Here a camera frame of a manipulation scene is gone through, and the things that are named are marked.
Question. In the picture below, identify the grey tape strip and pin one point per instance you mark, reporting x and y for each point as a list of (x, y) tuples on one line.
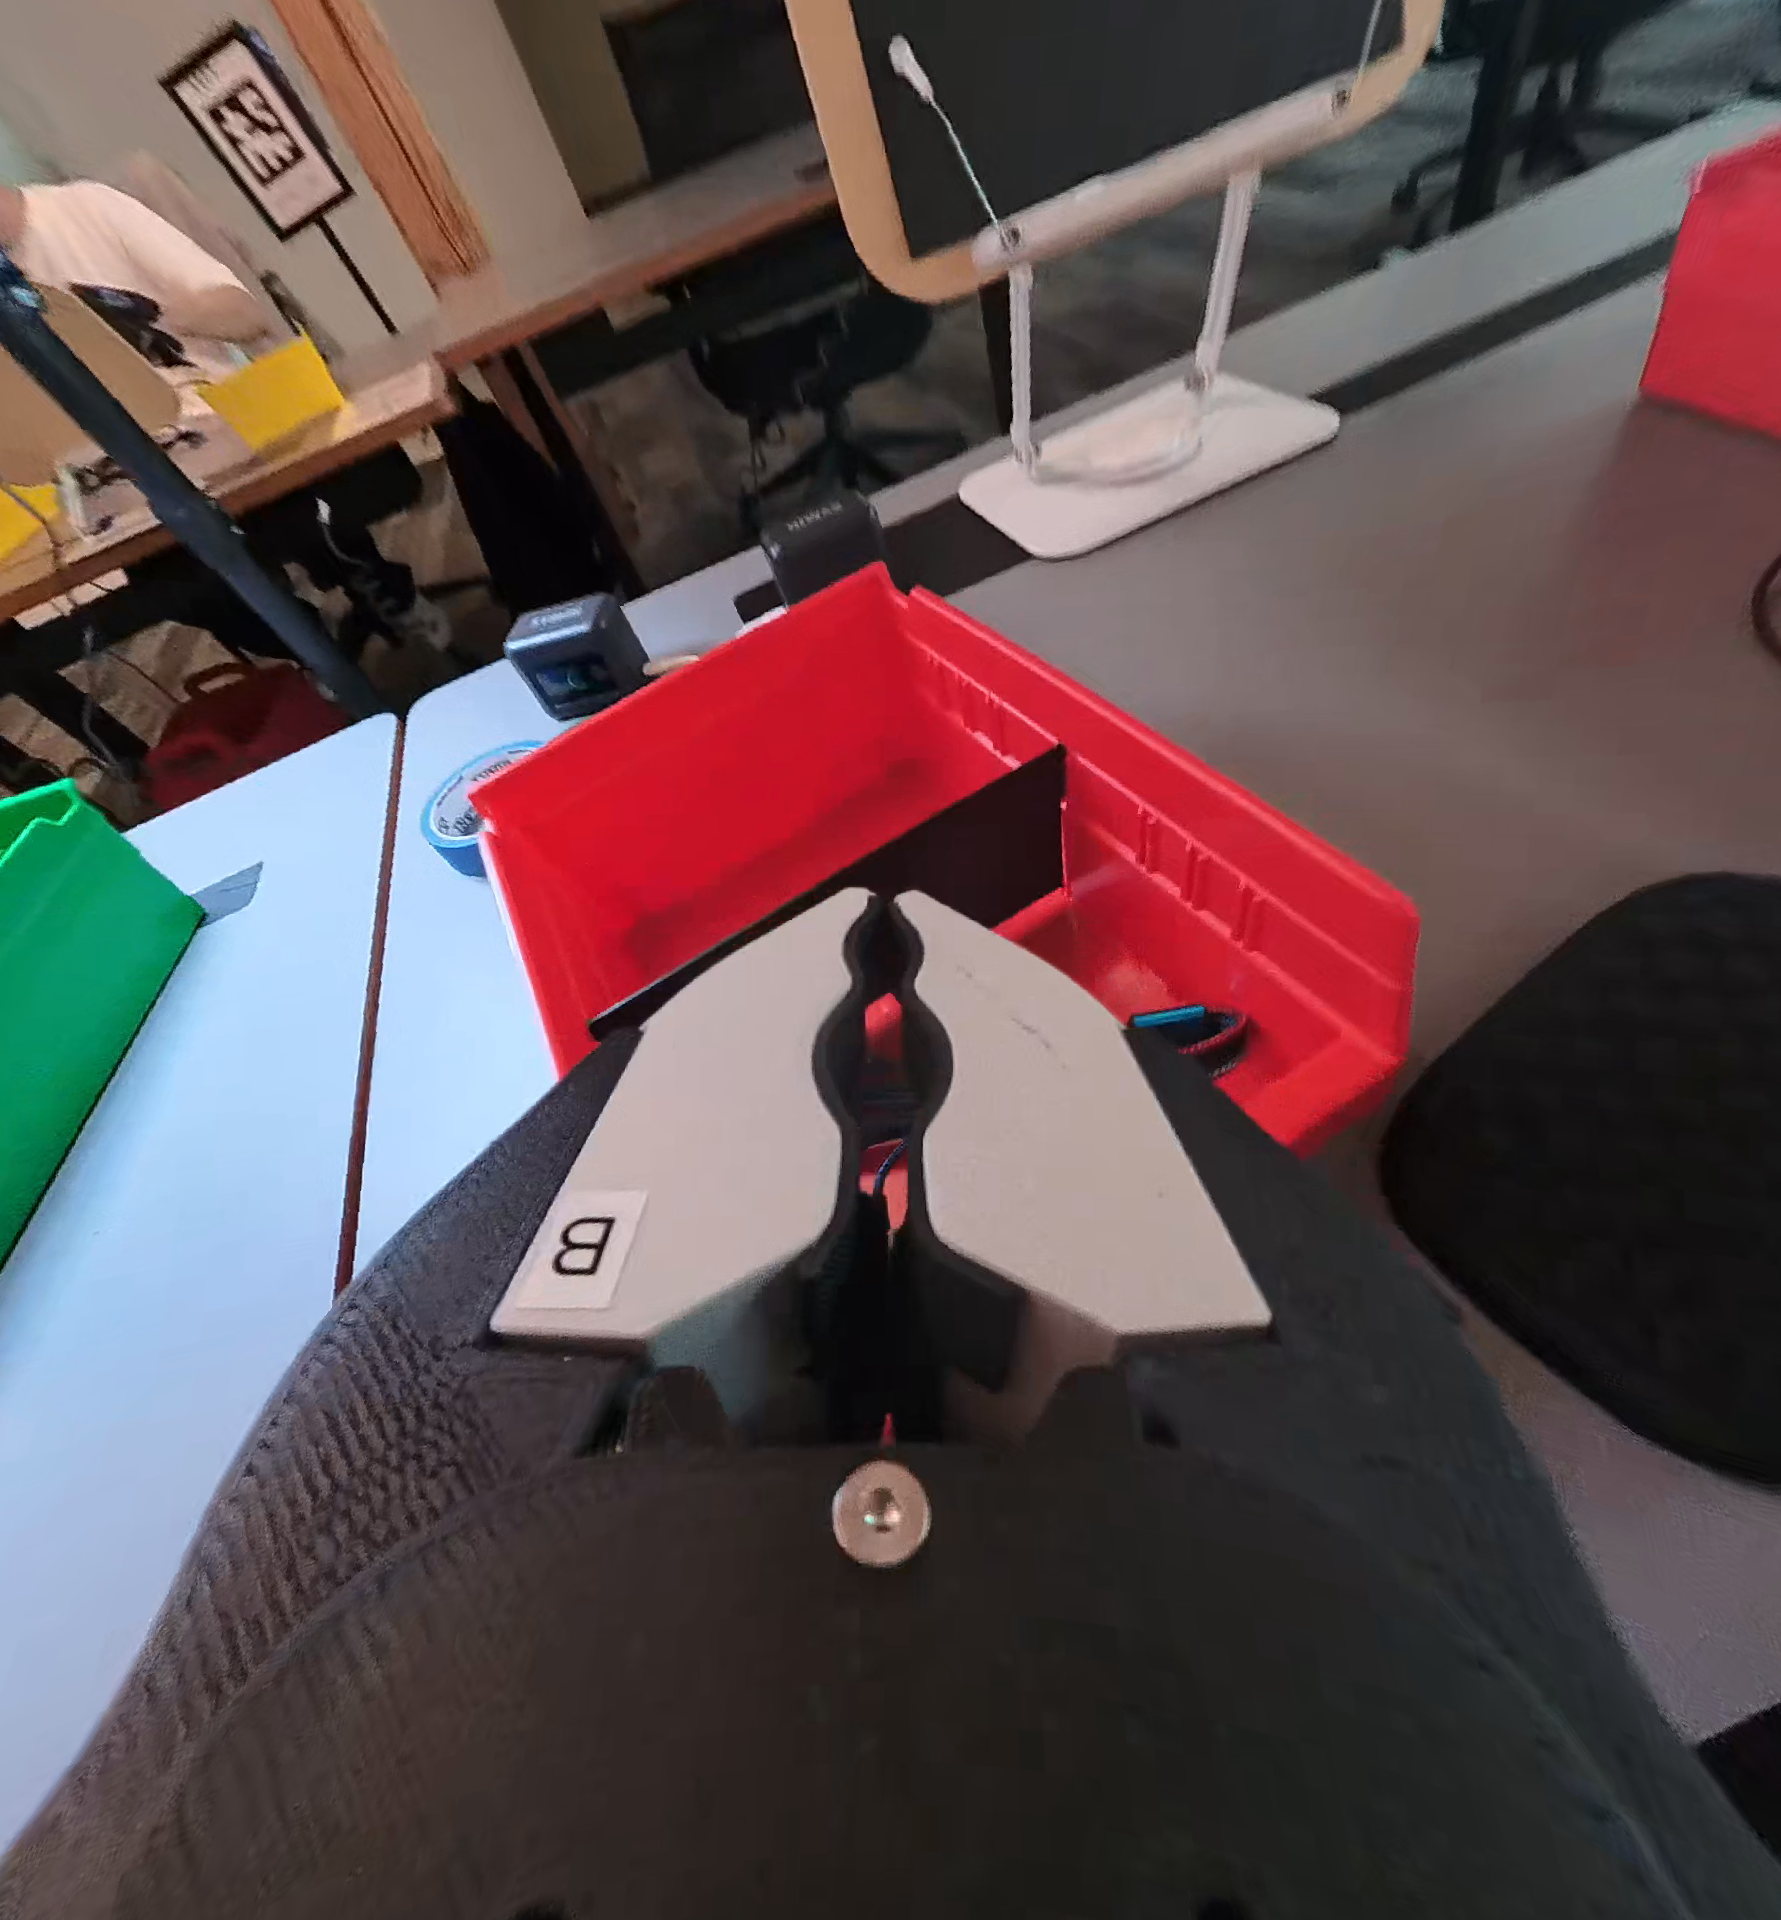
[(232, 890)]

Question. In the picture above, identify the black padded mat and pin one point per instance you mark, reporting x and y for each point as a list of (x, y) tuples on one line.
[(1625, 1172)]

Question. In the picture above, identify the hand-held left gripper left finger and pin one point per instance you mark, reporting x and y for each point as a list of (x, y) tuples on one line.
[(692, 1156)]

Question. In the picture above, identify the red divided plastic bin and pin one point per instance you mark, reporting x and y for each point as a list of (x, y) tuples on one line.
[(711, 841)]

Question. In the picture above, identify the wooden top desk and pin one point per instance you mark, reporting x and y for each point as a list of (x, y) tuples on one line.
[(368, 408), (650, 242)]

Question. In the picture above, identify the tan cardboard sheet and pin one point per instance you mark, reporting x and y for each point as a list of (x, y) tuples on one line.
[(67, 398)]

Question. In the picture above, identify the wooden support post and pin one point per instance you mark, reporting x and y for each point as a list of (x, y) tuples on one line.
[(389, 131)]

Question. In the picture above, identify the blue tape roll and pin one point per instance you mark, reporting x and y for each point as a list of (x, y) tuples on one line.
[(437, 849)]

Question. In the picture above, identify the black office chair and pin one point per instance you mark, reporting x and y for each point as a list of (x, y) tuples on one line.
[(811, 361)]

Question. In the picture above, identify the dark grey power cube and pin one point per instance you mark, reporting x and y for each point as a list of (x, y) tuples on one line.
[(827, 546), (574, 657)]

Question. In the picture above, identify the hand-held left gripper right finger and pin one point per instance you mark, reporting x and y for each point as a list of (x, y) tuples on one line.
[(1066, 1172)]

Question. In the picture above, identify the white tabletop board stand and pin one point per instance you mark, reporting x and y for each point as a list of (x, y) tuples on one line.
[(1249, 433)]

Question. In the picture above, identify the black tripod pole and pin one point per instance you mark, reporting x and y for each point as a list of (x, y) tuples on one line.
[(154, 467)]

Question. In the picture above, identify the green plastic bin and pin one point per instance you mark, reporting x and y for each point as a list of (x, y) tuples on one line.
[(35, 1053)]

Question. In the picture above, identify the black white marker sign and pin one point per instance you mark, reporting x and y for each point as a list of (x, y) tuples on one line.
[(260, 131)]

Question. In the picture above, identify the red bag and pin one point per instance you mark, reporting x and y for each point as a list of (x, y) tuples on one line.
[(243, 734)]

